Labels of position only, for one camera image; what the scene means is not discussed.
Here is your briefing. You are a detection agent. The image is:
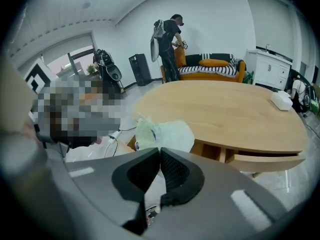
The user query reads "black white striped blanket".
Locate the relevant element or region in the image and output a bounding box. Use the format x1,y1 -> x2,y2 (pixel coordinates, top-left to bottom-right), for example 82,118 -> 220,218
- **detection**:
177,53 -> 242,76

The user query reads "white plastic tissue pack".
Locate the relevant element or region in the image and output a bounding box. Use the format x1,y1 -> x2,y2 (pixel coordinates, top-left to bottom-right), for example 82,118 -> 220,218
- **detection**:
134,117 -> 196,153

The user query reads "person's head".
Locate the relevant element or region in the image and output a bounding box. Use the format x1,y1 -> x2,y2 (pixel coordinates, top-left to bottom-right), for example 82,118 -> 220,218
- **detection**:
37,75 -> 122,150

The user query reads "oblong orange cushion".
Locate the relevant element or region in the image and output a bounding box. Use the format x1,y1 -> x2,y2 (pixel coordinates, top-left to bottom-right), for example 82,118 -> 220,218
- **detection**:
198,58 -> 231,68

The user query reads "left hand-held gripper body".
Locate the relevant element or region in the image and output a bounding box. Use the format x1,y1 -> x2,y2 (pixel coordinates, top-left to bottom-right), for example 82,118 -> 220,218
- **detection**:
24,57 -> 58,96

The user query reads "orange sofa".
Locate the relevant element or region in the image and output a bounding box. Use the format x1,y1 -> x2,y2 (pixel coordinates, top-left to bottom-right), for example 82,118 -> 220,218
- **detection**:
159,47 -> 247,84

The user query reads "white rectangular box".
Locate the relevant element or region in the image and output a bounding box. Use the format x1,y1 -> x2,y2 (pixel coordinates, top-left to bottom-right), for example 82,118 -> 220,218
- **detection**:
270,90 -> 294,111

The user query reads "white roller blind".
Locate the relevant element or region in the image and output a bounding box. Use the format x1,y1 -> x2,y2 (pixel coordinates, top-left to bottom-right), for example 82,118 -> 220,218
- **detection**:
243,0 -> 292,51
41,32 -> 97,65

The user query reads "oval wooden table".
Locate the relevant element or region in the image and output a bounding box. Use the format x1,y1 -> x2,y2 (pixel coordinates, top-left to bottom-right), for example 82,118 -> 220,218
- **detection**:
132,80 -> 309,179

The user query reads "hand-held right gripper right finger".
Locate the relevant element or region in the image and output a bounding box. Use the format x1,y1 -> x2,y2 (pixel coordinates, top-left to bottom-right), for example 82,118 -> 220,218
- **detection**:
149,147 -> 289,240

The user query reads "potted green plant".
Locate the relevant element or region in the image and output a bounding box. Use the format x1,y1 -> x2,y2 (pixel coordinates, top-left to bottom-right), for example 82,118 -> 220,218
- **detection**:
86,64 -> 99,76

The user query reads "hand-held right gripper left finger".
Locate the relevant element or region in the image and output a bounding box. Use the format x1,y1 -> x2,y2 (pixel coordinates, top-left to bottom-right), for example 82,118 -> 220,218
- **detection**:
66,147 -> 161,226

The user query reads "square orange cushion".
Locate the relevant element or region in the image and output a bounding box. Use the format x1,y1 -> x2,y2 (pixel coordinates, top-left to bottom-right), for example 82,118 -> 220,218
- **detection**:
173,47 -> 187,68

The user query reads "grey white backpack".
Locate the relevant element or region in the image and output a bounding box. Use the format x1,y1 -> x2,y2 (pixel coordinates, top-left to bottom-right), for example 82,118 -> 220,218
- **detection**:
150,19 -> 166,41

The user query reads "white sink cabinet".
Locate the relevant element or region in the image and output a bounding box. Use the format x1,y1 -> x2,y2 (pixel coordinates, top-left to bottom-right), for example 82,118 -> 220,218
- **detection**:
246,48 -> 294,91

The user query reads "white cable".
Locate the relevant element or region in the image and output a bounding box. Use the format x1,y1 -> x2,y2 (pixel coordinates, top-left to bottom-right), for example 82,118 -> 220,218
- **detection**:
103,133 -> 121,159

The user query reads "green rimmed backpack pod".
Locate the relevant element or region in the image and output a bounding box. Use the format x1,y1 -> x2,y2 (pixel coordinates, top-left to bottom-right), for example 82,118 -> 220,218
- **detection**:
299,82 -> 320,110

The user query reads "wooden drawer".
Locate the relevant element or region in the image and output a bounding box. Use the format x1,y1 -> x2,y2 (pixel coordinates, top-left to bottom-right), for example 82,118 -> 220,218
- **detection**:
225,147 -> 307,174

